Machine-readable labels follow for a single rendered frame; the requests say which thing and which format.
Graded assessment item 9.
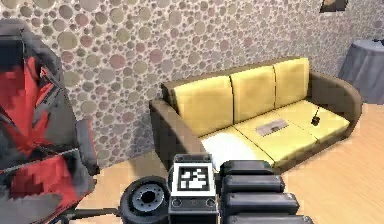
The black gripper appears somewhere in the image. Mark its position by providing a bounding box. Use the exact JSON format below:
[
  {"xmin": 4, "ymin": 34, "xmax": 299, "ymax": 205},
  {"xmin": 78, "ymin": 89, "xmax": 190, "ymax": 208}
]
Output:
[{"xmin": 119, "ymin": 176, "xmax": 172, "ymax": 224}]

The red and grey armchair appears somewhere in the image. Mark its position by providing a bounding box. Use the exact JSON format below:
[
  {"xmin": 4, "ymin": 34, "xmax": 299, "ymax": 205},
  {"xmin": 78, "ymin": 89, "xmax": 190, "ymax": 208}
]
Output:
[{"xmin": 0, "ymin": 18, "xmax": 101, "ymax": 224}]

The yellow and brown sofa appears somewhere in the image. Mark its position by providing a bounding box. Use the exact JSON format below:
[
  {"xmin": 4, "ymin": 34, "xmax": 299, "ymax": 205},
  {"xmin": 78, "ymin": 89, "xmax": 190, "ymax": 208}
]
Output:
[{"xmin": 148, "ymin": 56, "xmax": 364, "ymax": 174}]

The small black object with stick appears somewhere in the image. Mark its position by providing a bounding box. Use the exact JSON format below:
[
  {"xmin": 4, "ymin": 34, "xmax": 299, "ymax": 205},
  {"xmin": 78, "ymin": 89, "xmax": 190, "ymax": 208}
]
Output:
[{"xmin": 310, "ymin": 106, "xmax": 322, "ymax": 127}]

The grey clothed round table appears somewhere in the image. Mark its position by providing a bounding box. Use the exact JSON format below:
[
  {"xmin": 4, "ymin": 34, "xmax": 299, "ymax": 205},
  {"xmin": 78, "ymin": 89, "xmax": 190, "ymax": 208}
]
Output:
[{"xmin": 338, "ymin": 39, "xmax": 384, "ymax": 105}]

